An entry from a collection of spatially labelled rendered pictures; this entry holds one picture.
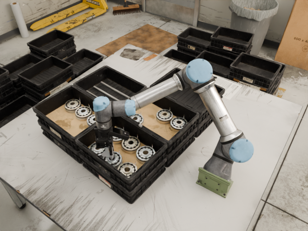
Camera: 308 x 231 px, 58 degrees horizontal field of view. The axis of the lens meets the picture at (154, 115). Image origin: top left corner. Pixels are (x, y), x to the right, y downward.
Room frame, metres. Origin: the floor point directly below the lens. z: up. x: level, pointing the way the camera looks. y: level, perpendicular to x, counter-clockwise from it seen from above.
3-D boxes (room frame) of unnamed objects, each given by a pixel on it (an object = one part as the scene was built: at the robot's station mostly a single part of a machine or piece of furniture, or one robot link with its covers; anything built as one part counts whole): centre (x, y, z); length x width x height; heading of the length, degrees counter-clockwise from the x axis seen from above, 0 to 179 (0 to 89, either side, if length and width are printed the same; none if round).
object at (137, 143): (1.03, 0.13, 0.86); 0.10 x 0.10 x 0.01
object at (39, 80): (2.15, 0.99, 0.37); 0.40 x 0.30 x 0.45; 145
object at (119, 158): (0.91, 0.22, 0.86); 0.10 x 0.10 x 0.01
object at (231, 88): (1.76, -0.50, 0.70); 0.33 x 0.23 x 0.01; 56
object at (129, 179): (0.97, 0.17, 0.92); 0.40 x 0.30 x 0.02; 50
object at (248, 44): (2.78, -0.84, 0.37); 0.42 x 0.34 x 0.46; 55
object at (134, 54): (2.23, 0.20, 0.71); 0.22 x 0.19 x 0.01; 56
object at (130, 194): (0.97, 0.17, 0.76); 0.40 x 0.30 x 0.12; 50
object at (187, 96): (1.43, -0.21, 0.87); 0.40 x 0.30 x 0.11; 50
